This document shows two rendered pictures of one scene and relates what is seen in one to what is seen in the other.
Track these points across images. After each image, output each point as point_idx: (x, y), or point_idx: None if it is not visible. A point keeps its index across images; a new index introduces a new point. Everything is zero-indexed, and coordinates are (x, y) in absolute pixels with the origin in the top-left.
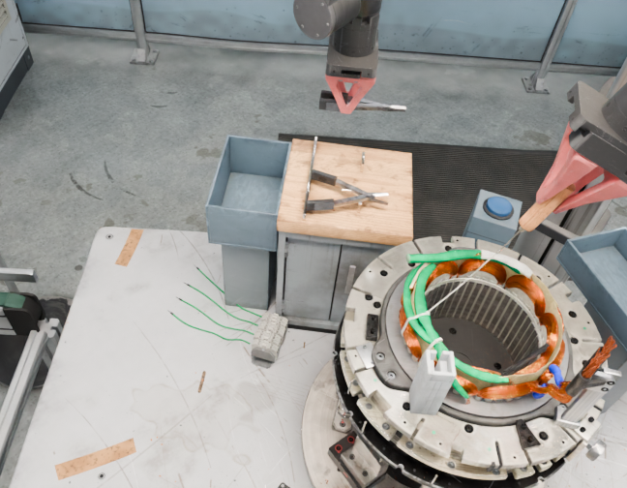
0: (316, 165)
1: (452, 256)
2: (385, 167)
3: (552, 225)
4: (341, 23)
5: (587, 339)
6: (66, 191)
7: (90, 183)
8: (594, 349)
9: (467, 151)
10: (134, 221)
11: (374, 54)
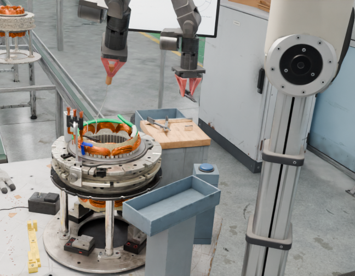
0: (178, 122)
1: (127, 122)
2: (193, 134)
3: (251, 222)
4: (165, 45)
5: (123, 168)
6: (238, 207)
7: (251, 211)
8: (119, 169)
9: None
10: (244, 234)
11: (187, 70)
